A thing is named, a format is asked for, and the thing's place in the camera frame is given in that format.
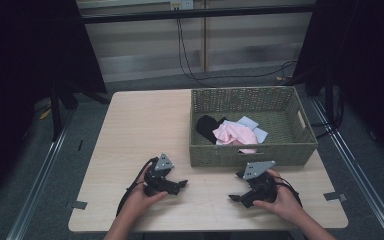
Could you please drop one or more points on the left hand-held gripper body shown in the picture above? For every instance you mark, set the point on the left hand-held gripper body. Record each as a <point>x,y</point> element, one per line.
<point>156,178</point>

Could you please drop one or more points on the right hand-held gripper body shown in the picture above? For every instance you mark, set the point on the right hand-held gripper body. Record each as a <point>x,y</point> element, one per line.
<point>259,186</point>

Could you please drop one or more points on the person's left hand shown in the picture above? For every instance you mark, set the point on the person's left hand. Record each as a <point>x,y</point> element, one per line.
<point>140,200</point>

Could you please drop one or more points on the person's right hand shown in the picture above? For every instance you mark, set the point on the person's right hand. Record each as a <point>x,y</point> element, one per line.
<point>285,203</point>

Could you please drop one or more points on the green woven basket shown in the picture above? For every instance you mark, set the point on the green woven basket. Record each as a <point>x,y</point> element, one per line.
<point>276,153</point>

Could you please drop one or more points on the pink cloth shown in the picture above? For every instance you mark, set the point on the pink cloth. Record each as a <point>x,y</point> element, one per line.
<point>236,135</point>

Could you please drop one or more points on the black cloth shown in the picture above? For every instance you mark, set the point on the black cloth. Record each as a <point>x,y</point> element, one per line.
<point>206,128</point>

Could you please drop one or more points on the light blue cloth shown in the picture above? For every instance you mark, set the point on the light blue cloth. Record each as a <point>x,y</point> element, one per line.
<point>250,122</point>

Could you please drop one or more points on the grey tape piece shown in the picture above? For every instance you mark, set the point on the grey tape piece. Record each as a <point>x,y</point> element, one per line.
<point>79,205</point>
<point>335,196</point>

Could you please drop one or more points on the black metal stand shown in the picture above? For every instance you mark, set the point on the black metal stand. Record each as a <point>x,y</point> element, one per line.
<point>56,113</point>

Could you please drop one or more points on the yellow floor scrap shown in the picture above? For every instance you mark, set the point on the yellow floor scrap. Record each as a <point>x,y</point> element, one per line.
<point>45,114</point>

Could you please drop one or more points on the dark curtain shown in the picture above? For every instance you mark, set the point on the dark curtain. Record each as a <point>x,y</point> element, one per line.
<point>363,60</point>
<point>30,66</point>

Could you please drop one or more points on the black horizontal bar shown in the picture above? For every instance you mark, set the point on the black horizontal bar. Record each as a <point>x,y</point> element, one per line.
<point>196,13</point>

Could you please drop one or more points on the aluminium floor rail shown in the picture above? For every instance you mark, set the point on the aluminium floor rail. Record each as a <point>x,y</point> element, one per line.
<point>356,170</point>
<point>38,183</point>

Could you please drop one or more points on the white wall socket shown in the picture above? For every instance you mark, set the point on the white wall socket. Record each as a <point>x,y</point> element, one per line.
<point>181,4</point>

